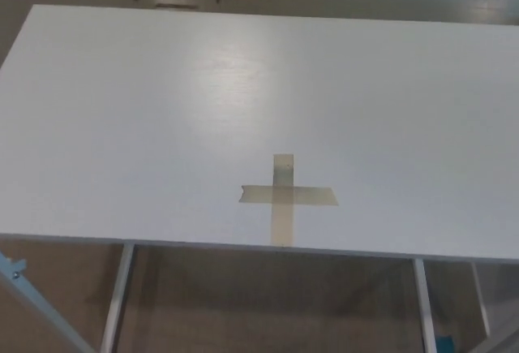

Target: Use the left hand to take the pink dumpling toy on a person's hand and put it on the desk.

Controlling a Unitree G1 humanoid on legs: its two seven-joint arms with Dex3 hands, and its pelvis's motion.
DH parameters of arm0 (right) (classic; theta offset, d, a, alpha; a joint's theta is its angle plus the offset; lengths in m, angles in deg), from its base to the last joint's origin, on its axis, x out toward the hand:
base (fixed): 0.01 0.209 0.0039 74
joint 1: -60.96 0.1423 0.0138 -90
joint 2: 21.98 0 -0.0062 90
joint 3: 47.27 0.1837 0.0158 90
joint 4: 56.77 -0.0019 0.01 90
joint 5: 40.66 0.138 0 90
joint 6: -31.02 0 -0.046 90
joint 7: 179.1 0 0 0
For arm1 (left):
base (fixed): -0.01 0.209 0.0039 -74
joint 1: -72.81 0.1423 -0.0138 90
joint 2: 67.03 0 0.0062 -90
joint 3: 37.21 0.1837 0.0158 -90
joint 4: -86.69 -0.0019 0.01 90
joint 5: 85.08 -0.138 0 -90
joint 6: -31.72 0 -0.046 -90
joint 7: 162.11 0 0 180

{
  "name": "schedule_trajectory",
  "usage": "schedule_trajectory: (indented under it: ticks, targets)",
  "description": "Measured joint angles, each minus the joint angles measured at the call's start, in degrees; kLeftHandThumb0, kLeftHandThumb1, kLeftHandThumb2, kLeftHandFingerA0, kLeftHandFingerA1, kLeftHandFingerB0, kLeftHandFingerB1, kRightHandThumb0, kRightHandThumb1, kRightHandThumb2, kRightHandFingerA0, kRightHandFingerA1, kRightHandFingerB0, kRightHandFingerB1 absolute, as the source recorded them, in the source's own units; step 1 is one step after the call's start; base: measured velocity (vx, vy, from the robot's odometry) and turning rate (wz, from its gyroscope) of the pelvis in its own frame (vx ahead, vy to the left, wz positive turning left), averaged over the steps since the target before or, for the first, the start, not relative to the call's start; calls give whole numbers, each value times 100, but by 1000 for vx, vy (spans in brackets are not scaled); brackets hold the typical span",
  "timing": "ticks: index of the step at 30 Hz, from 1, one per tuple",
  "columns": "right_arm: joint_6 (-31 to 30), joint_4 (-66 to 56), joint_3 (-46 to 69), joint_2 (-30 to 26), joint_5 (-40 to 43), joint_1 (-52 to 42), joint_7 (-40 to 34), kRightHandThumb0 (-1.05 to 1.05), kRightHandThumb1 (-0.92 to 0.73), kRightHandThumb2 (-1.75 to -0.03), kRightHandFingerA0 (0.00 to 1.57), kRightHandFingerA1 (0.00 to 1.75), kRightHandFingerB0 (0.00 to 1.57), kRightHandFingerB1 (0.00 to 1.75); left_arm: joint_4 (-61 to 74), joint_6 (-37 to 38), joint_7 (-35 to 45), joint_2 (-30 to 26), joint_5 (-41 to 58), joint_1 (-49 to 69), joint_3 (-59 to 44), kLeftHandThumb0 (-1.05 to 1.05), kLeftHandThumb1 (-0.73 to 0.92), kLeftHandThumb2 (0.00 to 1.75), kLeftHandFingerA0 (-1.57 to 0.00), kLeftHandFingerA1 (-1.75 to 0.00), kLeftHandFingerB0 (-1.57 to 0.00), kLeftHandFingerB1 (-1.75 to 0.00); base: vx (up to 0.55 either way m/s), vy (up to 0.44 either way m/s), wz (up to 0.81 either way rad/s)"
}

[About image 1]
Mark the short beige tape strip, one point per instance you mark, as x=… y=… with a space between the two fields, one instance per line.
x=314 y=195

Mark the thin white table leg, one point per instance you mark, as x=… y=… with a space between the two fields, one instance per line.
x=481 y=300

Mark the teal floor object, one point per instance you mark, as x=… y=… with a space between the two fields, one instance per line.
x=446 y=344

